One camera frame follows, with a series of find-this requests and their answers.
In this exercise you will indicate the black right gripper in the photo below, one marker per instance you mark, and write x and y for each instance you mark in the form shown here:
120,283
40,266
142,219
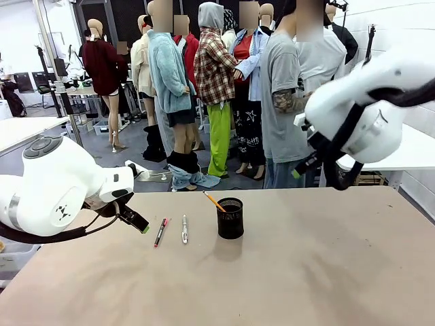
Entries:
317,146

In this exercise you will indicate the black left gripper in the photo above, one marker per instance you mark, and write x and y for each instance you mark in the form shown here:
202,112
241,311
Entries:
124,208

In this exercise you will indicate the tattooed forearm of person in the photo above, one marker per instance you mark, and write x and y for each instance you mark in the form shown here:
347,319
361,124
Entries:
289,101

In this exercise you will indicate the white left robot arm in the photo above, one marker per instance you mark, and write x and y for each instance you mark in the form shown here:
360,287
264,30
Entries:
51,190

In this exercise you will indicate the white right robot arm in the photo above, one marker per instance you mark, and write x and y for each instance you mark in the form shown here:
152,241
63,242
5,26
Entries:
367,102

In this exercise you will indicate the silver pen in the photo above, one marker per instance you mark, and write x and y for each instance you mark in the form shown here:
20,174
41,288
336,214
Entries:
185,229

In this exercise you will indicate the black mesh pen holder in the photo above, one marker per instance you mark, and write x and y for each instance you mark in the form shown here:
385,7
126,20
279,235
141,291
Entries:
230,219

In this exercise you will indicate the red and black marker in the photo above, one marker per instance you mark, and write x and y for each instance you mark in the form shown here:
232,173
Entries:
160,233

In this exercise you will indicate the person in grey t-shirt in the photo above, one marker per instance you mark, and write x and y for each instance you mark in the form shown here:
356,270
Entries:
282,102

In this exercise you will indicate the yellow pencil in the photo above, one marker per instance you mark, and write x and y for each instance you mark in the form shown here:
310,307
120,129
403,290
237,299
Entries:
213,201

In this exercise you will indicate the white workbench table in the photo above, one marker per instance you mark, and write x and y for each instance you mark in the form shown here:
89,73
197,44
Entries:
401,149

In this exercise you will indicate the grey storage crate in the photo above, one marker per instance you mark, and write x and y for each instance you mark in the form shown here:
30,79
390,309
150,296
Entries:
101,127

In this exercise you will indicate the person in white shirt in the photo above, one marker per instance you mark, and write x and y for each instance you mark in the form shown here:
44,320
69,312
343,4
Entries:
321,61

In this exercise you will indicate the mannequin in blue shirt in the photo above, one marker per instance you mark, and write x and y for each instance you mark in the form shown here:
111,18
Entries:
249,68

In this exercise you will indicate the mannequin in plaid shirt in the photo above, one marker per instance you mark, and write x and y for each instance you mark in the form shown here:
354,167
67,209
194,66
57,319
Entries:
215,74

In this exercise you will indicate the black light stand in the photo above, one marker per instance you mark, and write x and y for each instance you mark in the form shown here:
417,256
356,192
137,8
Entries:
370,44

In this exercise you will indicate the white side table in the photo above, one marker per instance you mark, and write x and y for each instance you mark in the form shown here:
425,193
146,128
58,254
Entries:
30,127

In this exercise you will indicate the mannequin in blue fleece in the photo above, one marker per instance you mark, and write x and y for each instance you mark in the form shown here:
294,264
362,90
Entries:
170,74

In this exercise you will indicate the mannequin in cream jacket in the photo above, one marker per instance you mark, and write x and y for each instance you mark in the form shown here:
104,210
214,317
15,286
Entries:
141,68

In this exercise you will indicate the mannequin in maroon sweater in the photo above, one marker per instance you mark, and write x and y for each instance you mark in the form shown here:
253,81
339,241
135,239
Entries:
103,68

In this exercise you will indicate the mannequin in red jacket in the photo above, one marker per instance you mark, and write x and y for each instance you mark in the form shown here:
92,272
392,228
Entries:
191,51

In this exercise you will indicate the black office chair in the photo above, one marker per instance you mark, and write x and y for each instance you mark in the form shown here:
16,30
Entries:
24,83

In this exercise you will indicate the black tripod stand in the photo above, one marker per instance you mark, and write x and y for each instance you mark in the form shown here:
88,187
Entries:
42,64

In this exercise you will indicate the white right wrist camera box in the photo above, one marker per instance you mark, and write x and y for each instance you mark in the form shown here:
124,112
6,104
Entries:
302,122

